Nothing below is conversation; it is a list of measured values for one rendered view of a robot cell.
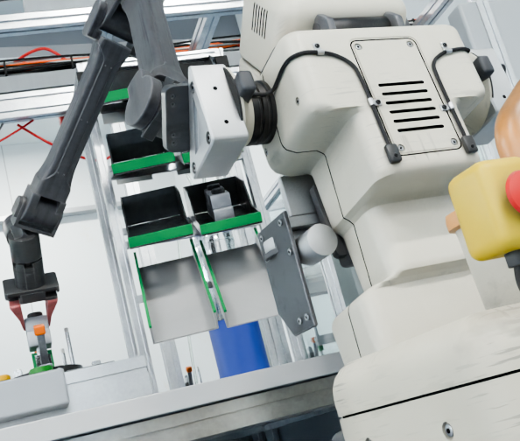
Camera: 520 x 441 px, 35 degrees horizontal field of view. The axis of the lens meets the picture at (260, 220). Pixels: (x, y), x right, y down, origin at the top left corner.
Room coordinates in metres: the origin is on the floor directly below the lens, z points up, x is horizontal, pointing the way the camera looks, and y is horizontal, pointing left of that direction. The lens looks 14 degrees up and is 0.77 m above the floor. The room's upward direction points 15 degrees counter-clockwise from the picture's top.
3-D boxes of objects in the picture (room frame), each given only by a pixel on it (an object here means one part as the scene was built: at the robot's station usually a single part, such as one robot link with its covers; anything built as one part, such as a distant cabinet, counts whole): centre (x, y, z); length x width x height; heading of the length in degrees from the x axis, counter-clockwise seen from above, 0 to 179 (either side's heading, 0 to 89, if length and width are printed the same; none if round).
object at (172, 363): (2.78, 0.41, 1.56); 0.04 x 0.04 x 1.39; 19
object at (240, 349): (2.56, 0.16, 0.99); 0.16 x 0.16 x 0.27
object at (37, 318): (1.62, 0.48, 1.08); 0.08 x 0.04 x 0.07; 19
